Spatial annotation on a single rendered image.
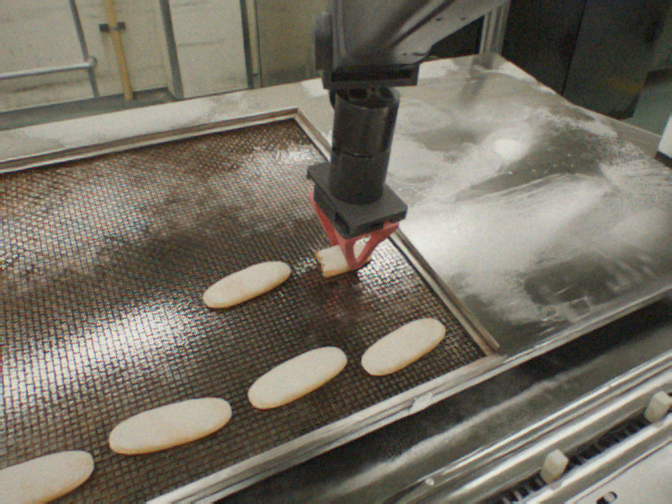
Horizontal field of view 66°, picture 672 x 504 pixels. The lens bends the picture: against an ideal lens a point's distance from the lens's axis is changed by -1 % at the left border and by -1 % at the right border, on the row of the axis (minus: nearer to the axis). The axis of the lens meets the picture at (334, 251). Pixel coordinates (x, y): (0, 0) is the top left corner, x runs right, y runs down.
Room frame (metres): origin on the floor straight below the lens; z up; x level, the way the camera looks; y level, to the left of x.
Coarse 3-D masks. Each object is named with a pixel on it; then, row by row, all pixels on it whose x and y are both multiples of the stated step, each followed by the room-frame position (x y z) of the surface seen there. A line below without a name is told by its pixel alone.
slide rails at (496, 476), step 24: (648, 384) 0.36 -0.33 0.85; (600, 408) 0.33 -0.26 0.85; (624, 408) 0.33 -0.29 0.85; (552, 432) 0.30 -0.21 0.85; (576, 432) 0.30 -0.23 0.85; (600, 432) 0.30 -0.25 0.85; (648, 432) 0.30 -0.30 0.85; (528, 456) 0.28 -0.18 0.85; (600, 456) 0.28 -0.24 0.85; (624, 456) 0.28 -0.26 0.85; (480, 480) 0.25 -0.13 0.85; (504, 480) 0.25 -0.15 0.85; (576, 480) 0.25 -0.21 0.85; (600, 480) 0.25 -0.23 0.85
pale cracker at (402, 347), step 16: (416, 320) 0.40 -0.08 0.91; (432, 320) 0.40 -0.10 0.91; (400, 336) 0.37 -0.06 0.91; (416, 336) 0.37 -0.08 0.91; (432, 336) 0.37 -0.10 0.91; (368, 352) 0.35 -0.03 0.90; (384, 352) 0.35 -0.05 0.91; (400, 352) 0.35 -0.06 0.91; (416, 352) 0.36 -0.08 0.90; (368, 368) 0.34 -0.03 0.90; (384, 368) 0.34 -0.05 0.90; (400, 368) 0.34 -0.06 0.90
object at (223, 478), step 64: (192, 128) 0.72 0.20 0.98; (256, 128) 0.74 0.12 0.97; (0, 192) 0.56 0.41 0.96; (64, 192) 0.57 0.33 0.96; (128, 192) 0.58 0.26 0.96; (192, 192) 0.58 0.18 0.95; (128, 256) 0.47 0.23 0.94; (384, 256) 0.49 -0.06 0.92; (192, 320) 0.39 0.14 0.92; (64, 384) 0.31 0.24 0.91; (384, 384) 0.33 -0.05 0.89; (448, 384) 0.32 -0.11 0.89; (0, 448) 0.25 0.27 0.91; (256, 448) 0.26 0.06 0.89
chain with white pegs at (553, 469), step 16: (656, 400) 0.33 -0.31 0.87; (640, 416) 0.33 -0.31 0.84; (656, 416) 0.32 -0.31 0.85; (624, 432) 0.31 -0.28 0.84; (592, 448) 0.29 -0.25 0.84; (608, 448) 0.29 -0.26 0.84; (544, 464) 0.26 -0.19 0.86; (560, 464) 0.26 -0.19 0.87; (528, 480) 0.26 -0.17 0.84; (544, 480) 0.26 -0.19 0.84; (512, 496) 0.25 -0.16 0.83; (528, 496) 0.24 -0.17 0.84
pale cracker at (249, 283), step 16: (240, 272) 0.44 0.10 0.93; (256, 272) 0.44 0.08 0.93; (272, 272) 0.45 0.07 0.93; (288, 272) 0.45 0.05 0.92; (224, 288) 0.42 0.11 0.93; (240, 288) 0.42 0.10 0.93; (256, 288) 0.42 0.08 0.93; (272, 288) 0.43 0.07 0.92; (208, 304) 0.40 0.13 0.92; (224, 304) 0.40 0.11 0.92
